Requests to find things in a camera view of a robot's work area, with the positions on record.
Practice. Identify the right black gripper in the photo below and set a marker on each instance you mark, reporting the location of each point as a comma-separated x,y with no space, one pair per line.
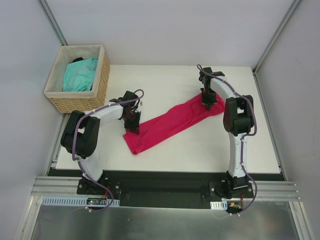
208,99

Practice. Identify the front aluminium rail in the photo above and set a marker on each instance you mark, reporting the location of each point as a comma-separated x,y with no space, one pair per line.
266,190

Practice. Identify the pink t shirt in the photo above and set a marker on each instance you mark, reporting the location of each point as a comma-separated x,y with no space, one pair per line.
176,120

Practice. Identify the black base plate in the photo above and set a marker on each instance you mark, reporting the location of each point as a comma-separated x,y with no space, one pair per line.
152,189

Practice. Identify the right aluminium frame post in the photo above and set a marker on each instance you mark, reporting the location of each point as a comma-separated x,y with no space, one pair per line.
293,7

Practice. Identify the left aluminium frame post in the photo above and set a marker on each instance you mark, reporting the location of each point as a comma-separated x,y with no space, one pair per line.
53,22

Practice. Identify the left white cable duct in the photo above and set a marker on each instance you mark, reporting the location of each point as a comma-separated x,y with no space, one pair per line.
67,201

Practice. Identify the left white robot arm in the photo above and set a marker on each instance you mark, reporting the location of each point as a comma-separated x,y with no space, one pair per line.
80,135

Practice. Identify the aluminium frame post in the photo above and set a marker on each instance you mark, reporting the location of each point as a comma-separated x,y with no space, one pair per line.
53,22
293,7

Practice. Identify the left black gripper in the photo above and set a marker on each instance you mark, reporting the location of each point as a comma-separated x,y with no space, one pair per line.
132,124

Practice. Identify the wicker basket with liner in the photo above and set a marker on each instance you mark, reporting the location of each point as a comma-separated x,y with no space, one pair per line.
66,101

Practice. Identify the right white cable duct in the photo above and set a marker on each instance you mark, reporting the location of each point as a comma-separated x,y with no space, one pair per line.
219,205

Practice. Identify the teal t shirt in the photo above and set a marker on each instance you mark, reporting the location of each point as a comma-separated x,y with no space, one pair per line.
79,76

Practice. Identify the white cable duct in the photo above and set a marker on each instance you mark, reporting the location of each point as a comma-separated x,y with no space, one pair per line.
219,205
67,201

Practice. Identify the black garment in basket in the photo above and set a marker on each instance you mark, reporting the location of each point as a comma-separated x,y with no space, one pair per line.
77,60

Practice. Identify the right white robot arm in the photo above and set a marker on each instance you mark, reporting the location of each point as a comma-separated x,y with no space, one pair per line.
239,122

